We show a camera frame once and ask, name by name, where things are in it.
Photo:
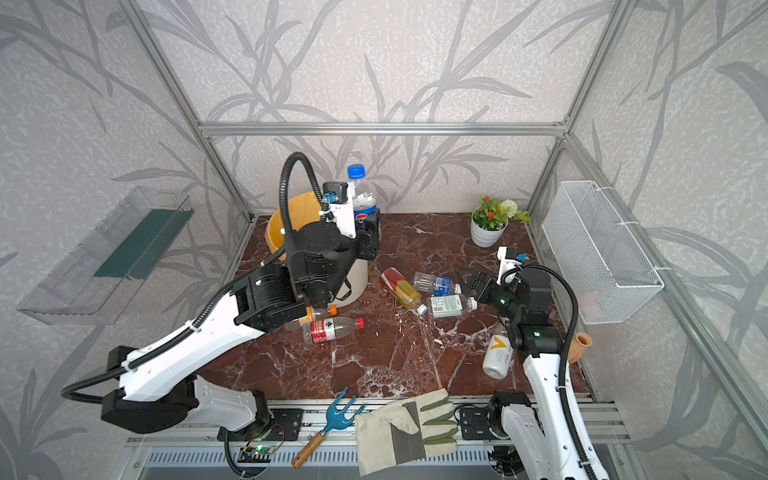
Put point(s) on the right arm base wiring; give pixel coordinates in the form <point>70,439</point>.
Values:
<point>507,459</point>

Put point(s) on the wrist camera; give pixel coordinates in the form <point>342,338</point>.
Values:
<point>338,197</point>
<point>511,261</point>

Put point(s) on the small tan round object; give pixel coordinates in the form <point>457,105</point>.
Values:
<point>580,344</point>

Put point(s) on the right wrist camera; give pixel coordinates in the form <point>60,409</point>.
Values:
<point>511,261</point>

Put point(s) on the beige work glove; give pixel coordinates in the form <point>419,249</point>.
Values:
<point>406,430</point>

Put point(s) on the small Pepsi bottle blue cap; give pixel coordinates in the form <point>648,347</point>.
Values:
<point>364,200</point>

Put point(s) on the teal garden hand rake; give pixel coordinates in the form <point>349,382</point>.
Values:
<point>337,419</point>

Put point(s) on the clear bottle blue label white cap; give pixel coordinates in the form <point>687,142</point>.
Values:
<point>436,285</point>

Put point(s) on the white wire mesh basket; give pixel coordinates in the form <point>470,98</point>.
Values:
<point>598,255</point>

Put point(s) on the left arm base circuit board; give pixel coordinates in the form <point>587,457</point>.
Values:
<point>258,453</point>

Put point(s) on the white bin yellow bag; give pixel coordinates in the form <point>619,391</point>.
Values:
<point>303,209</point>

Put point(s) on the red yellow drink can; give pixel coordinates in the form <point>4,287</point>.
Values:
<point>403,291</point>

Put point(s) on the white pot with plant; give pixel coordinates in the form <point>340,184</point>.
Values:
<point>490,218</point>

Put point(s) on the white jar yellow V label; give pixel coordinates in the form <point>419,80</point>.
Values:
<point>498,357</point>

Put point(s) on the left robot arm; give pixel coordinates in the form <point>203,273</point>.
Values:
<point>153,388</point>

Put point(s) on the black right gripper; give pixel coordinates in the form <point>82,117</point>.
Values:
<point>485,288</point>

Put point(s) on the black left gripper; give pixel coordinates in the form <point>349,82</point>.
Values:
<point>366,244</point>

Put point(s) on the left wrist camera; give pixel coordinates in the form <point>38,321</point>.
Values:
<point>338,197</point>

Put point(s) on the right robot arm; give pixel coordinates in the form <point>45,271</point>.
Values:
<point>549,434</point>

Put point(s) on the clear wall shelf green mat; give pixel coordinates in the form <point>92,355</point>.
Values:
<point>95,283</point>

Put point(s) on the red label bottle red cap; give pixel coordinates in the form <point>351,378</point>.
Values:
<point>331,329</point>

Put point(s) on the orange label bottle by bin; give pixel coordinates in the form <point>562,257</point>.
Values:
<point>312,314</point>

